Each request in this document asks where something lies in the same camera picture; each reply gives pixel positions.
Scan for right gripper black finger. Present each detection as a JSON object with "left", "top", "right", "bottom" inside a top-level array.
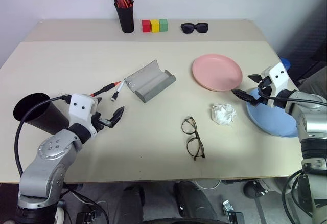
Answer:
[
  {"left": 247, "top": 74, "right": 263, "bottom": 84},
  {"left": 231, "top": 88, "right": 259, "bottom": 106}
]

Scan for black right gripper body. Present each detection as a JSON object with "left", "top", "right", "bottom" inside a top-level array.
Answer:
[{"left": 256, "top": 76, "right": 273, "bottom": 107}]

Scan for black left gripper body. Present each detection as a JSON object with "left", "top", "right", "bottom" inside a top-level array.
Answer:
[{"left": 91, "top": 111, "right": 114, "bottom": 134}]

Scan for white tissue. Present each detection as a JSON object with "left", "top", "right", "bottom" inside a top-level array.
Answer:
[{"left": 209, "top": 103, "right": 236, "bottom": 126}]

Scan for pink plate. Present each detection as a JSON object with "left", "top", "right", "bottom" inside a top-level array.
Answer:
[{"left": 192, "top": 54, "right": 243, "bottom": 92}]

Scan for black pen with red tip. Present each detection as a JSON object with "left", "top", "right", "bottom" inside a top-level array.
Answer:
[{"left": 89, "top": 80, "right": 122, "bottom": 97}]

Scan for white marker with black cap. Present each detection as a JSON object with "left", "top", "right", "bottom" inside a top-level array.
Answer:
[{"left": 111, "top": 80, "right": 126, "bottom": 101}]

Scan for blue round object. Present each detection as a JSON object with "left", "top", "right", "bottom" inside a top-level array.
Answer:
[{"left": 280, "top": 58, "right": 292, "bottom": 72}]

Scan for blue plate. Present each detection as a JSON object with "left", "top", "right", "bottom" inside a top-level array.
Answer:
[{"left": 245, "top": 87, "right": 300, "bottom": 138}]

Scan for open grey glasses case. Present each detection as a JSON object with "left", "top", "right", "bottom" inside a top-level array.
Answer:
[{"left": 124, "top": 59, "right": 176, "bottom": 104}]

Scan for empty black cup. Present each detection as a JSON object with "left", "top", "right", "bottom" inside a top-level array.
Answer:
[{"left": 13, "top": 93, "right": 71, "bottom": 135}]

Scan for tortoiseshell eyeglasses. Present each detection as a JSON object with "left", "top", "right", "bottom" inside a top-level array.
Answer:
[{"left": 181, "top": 116, "right": 206, "bottom": 161}]

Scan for black furniture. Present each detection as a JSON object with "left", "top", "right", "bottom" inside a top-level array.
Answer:
[{"left": 277, "top": 0, "right": 327, "bottom": 97}]

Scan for black sunglasses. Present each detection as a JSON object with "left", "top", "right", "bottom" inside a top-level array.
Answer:
[{"left": 180, "top": 22, "right": 209, "bottom": 34}]

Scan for black pen holder cup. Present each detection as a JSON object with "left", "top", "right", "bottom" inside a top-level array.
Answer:
[{"left": 114, "top": 0, "right": 135, "bottom": 34}]

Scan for dark grey rounded shape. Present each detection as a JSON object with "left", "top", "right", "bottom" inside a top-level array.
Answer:
[{"left": 108, "top": 184, "right": 146, "bottom": 224}]

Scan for small black box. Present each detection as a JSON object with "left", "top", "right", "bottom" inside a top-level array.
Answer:
[{"left": 76, "top": 210, "right": 97, "bottom": 224}]

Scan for black rounded shape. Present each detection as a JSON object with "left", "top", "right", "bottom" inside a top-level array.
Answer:
[{"left": 173, "top": 180, "right": 214, "bottom": 221}]

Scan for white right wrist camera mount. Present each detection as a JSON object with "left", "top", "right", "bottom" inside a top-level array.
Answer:
[{"left": 260, "top": 62, "right": 291, "bottom": 107}]

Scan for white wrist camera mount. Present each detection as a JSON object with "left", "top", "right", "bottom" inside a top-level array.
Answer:
[
  {"left": 260, "top": 62, "right": 291, "bottom": 107},
  {"left": 68, "top": 93, "right": 101, "bottom": 135}
]

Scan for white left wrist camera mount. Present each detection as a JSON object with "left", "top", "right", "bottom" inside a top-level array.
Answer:
[{"left": 68, "top": 93, "right": 101, "bottom": 135}]

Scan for black floor cable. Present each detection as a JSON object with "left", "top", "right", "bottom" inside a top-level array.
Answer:
[{"left": 61, "top": 182, "right": 110, "bottom": 224}]

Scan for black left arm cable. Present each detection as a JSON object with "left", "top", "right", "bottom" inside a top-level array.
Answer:
[{"left": 14, "top": 95, "right": 73, "bottom": 177}]

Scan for white floor cable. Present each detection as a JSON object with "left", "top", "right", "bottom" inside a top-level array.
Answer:
[{"left": 195, "top": 178, "right": 222, "bottom": 189}]

